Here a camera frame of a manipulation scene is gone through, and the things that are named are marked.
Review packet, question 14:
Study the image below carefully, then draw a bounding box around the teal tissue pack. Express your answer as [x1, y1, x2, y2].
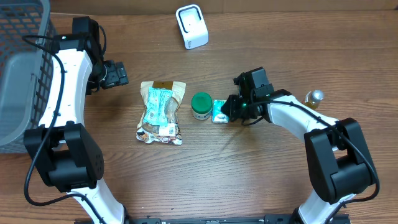
[212, 100, 229, 124]

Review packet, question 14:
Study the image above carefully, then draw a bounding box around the green lid jar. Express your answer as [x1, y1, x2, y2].
[191, 92, 213, 120]

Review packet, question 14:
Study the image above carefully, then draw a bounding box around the teal wipes packet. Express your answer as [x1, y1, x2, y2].
[144, 87, 172, 126]

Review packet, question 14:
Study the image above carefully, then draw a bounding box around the brown snack pouch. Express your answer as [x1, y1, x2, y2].
[136, 81, 186, 146]

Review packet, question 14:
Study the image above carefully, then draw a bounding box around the yellow dish soap bottle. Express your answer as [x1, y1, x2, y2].
[302, 90, 324, 110]

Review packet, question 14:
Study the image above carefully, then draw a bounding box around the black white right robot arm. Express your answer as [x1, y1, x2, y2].
[221, 67, 380, 223]

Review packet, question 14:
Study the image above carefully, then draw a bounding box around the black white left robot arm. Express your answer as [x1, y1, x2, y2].
[24, 16, 131, 223]

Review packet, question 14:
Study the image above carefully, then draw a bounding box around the white barcode scanner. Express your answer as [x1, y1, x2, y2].
[175, 4, 209, 50]

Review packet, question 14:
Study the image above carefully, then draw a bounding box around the grey plastic basket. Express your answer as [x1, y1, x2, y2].
[1, 0, 57, 154]

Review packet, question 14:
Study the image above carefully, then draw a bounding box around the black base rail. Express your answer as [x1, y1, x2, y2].
[74, 213, 352, 224]

